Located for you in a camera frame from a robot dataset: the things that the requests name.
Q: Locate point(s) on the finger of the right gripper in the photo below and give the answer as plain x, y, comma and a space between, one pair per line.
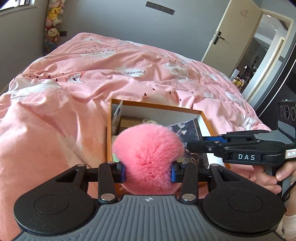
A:
204, 147
214, 138

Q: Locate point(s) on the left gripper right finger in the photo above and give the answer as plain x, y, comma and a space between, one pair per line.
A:
189, 176

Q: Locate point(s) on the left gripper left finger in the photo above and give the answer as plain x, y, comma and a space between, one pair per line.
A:
107, 175

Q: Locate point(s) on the pink fluffy pompom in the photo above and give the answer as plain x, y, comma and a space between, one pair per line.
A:
147, 153

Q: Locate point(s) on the gold gift box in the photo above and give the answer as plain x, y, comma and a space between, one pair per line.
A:
128, 122

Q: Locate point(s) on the white Vaseline tube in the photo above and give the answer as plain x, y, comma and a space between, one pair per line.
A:
116, 119

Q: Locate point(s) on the crochet white bunny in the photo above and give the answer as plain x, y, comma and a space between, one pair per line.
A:
148, 122

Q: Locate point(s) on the person right hand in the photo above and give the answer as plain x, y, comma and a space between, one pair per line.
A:
270, 182

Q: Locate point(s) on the orange cardboard box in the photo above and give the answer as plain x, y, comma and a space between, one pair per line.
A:
188, 124

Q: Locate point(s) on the pink bed duvet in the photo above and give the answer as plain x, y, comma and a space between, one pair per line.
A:
54, 114

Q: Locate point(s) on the cream room door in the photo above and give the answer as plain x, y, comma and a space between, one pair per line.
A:
233, 35

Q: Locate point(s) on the plush toy column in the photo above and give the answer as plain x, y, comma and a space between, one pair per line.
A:
52, 25

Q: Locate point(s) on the wall switch panel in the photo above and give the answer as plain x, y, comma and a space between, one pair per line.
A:
159, 8

